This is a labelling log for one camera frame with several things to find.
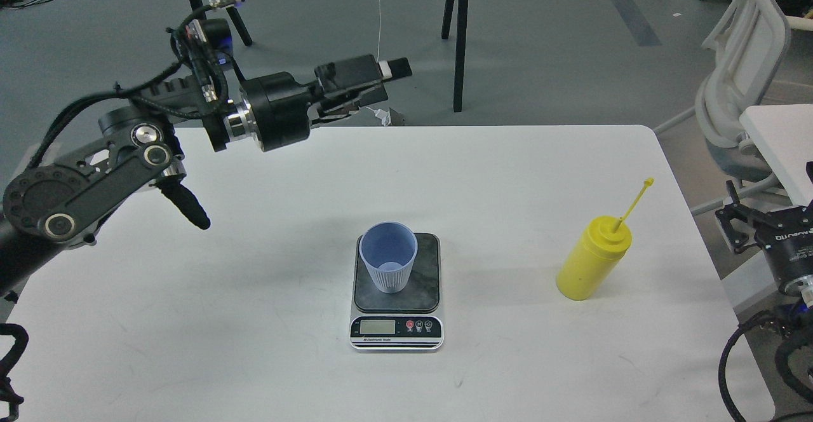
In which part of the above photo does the white hanging cable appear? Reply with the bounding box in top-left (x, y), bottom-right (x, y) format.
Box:
top-left (363, 0), bottom-right (391, 126)

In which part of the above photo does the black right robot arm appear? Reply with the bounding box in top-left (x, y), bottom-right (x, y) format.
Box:
top-left (714, 180), bottom-right (812, 421)

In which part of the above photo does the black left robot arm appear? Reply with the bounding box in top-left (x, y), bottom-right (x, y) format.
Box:
top-left (1, 0), bottom-right (412, 303)

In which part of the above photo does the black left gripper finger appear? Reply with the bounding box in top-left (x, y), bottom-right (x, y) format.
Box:
top-left (314, 54), bottom-right (384, 90)
top-left (380, 57), bottom-right (413, 81)

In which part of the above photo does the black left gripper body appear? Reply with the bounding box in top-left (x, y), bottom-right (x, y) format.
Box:
top-left (239, 72), bottom-right (389, 152)

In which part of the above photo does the yellow squeeze bottle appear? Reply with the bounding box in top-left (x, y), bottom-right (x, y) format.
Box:
top-left (556, 177), bottom-right (654, 301)

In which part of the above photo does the white side table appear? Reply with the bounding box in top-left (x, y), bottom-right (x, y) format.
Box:
top-left (740, 104), bottom-right (812, 205)

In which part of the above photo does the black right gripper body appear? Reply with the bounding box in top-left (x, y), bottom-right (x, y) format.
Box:
top-left (756, 211), bottom-right (812, 296)

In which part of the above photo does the blue ribbed cup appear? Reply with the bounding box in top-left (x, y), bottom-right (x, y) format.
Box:
top-left (358, 222), bottom-right (418, 294)

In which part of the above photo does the white office chair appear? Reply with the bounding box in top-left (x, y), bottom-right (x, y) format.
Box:
top-left (654, 0), bottom-right (811, 204)

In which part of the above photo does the digital kitchen scale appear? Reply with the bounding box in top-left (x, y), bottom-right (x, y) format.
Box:
top-left (349, 232), bottom-right (445, 353)

